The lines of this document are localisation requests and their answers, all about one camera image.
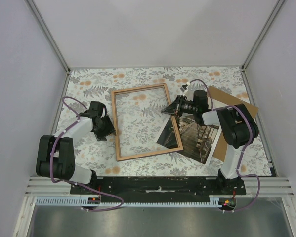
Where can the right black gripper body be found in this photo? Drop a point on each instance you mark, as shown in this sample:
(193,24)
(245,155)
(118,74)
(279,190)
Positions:
(186,107)

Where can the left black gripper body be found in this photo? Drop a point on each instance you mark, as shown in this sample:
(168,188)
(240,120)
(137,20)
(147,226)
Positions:
(105,127)

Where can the wooden picture frame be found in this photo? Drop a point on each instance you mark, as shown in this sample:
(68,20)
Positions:
(142,130)

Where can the boardwalk landscape photo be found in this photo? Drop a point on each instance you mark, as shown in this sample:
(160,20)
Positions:
(199,142)

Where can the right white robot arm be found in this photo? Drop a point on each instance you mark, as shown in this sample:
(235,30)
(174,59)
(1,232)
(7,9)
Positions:
(237,125)

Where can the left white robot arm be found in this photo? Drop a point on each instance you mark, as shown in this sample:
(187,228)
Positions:
(56,157)

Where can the brown cardboard backing board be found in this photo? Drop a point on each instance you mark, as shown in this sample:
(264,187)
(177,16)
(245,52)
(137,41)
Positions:
(221,96)

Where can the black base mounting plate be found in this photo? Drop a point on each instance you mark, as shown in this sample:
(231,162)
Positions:
(190,188)

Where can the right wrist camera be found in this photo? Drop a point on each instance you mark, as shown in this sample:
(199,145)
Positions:
(184,88)

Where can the white slotted cable duct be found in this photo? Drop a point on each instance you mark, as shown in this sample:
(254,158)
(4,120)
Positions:
(95,202)

